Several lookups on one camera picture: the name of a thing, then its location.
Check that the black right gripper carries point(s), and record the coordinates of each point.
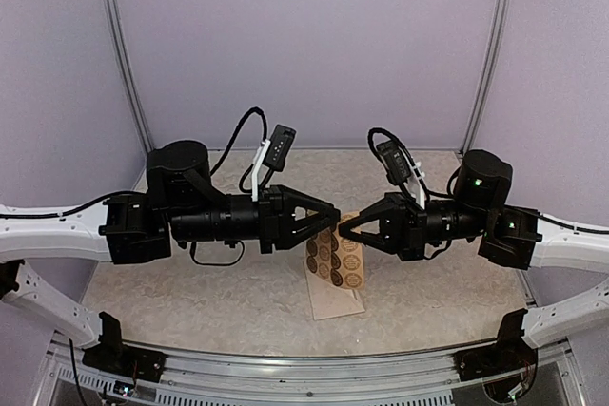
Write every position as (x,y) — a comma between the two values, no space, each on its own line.
(403,226)

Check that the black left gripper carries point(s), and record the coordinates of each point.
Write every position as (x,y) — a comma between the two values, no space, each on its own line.
(272,201)

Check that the brown seal sticker sheet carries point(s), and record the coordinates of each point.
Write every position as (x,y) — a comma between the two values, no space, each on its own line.
(335,259)

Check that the pink envelope with cream flap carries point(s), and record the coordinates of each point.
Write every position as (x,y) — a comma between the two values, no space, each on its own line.
(330,302)

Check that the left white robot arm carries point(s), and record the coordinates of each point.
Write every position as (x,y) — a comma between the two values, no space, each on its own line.
(181,205)

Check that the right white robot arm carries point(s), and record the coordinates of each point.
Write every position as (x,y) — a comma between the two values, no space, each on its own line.
(475,209)

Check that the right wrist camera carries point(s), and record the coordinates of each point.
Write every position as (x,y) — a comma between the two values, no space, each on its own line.
(397,166)

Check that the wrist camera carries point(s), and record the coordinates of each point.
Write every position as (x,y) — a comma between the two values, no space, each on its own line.
(280,142)
(397,166)

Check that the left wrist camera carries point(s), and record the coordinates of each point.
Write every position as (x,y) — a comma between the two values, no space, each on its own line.
(280,142)

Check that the front aluminium rail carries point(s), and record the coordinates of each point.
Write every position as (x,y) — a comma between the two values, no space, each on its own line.
(191,377)

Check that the right aluminium frame post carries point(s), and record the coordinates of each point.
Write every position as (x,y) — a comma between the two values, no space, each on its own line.
(489,64)

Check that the aluminium frame post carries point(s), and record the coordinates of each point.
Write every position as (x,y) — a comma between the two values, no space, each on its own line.
(120,48)
(489,64)

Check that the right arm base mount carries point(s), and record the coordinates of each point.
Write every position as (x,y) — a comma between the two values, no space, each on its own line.
(489,361)

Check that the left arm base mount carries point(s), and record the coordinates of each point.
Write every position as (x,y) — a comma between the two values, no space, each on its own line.
(127,361)

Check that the left aluminium frame post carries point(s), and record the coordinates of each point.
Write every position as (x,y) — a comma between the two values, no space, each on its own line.
(120,48)

